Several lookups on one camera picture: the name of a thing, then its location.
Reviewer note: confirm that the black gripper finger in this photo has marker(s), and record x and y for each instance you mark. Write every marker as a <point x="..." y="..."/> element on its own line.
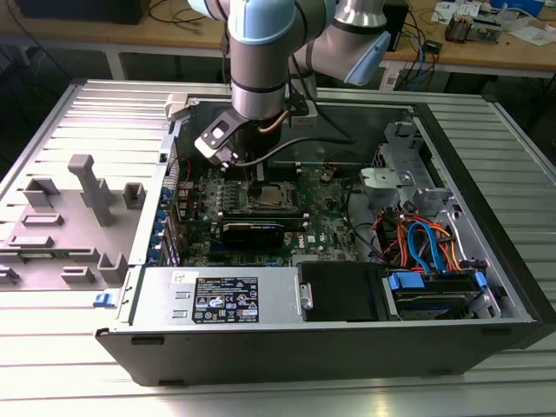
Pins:
<point x="262" y="173"/>
<point x="256" y="173"/>

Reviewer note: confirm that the silver square CPU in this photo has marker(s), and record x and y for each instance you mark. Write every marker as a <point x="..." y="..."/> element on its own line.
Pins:
<point x="273" y="196"/>

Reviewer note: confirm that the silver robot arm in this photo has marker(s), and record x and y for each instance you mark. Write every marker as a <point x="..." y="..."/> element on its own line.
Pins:
<point x="260" y="65"/>

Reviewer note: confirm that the black RAM slot bank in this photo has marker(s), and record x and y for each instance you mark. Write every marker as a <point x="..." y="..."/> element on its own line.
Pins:
<point x="286" y="167"/>
<point x="295" y="221"/>

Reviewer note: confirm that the black CPU socket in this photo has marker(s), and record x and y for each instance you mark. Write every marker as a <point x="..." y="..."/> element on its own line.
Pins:
<point x="251" y="204"/>

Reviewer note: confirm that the black expansion slot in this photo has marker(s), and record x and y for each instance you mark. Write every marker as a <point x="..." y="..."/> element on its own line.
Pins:
<point x="234" y="260"/>

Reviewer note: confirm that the blue card slot clip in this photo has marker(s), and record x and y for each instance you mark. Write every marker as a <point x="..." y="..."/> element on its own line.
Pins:
<point x="158" y="236"/>
<point x="166" y="196"/>
<point x="154" y="256"/>
<point x="161" y="218"/>

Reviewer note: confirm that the black graphics card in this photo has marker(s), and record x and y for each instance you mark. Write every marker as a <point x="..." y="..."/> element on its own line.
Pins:
<point x="252" y="236"/>

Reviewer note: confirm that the round silver coin battery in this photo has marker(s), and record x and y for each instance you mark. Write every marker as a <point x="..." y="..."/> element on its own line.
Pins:
<point x="327" y="176"/>

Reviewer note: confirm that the silver rear port block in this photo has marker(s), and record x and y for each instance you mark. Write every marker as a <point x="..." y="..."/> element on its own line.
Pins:
<point x="186" y="209"/>
<point x="186" y="190"/>

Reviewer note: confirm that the green motherboard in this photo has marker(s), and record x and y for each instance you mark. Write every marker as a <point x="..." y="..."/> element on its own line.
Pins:
<point x="321" y="217"/>

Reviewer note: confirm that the grey case release latch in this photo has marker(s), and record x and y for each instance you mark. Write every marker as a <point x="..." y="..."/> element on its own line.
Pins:
<point x="176" y="106"/>

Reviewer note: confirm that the black drive bay box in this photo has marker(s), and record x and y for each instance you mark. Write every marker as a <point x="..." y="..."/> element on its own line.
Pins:
<point x="339" y="291"/>

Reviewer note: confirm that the perforated metal disk bay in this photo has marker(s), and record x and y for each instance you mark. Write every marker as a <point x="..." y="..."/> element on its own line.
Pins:
<point x="404" y="143"/>

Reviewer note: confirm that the long wooden desk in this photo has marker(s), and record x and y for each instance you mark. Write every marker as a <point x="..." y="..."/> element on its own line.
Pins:
<point x="143" y="37"/>

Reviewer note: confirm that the white printed label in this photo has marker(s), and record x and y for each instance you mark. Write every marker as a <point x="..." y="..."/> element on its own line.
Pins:
<point x="391" y="80"/>

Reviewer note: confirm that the silver power supply box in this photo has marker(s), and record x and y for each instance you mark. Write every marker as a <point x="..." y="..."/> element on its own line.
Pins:
<point x="156" y="299"/>

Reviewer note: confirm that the black open PC case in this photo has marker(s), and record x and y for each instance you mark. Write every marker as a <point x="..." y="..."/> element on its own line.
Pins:
<point x="282" y="352"/>

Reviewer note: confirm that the tall black box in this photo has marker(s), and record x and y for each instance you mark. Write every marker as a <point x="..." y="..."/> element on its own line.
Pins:
<point x="399" y="17"/>

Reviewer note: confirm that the blue plastic latch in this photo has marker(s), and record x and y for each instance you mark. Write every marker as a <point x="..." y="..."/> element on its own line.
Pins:
<point x="104" y="299"/>

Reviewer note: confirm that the grey parts rack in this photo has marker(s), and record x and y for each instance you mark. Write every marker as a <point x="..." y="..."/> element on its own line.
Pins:
<point x="65" y="234"/>

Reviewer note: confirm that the small black box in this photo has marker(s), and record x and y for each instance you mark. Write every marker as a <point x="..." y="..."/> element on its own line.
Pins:
<point x="433" y="46"/>

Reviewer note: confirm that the wide black box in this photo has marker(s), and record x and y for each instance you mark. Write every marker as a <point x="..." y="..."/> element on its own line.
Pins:
<point x="87" y="11"/>

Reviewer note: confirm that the hard disk in blue carrier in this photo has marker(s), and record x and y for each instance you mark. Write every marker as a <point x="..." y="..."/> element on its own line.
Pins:
<point x="430" y="304"/>

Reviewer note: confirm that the copper coil part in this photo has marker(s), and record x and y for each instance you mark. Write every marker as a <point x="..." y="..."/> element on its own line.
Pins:
<point x="458" y="28"/>

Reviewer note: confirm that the white printed card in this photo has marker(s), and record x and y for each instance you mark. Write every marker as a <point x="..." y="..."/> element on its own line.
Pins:
<point x="452" y="9"/>

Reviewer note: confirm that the small electronic circuit device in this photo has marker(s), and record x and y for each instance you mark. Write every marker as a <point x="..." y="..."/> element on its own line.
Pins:
<point x="486" y="30"/>

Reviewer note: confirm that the white plastic item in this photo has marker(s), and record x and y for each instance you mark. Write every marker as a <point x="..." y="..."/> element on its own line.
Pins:
<point x="512" y="8"/>

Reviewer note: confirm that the white paper sheets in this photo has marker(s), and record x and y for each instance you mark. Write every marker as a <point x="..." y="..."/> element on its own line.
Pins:
<point x="532" y="35"/>

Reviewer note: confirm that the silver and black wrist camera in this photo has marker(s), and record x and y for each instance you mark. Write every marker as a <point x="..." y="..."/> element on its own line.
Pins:
<point x="215" y="134"/>

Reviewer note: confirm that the white boxy wrist camera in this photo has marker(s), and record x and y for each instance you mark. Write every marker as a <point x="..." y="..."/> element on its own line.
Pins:
<point x="304" y="117"/>

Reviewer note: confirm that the grey metal bracket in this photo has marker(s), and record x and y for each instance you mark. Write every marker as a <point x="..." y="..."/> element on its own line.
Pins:
<point x="378" y="182"/>

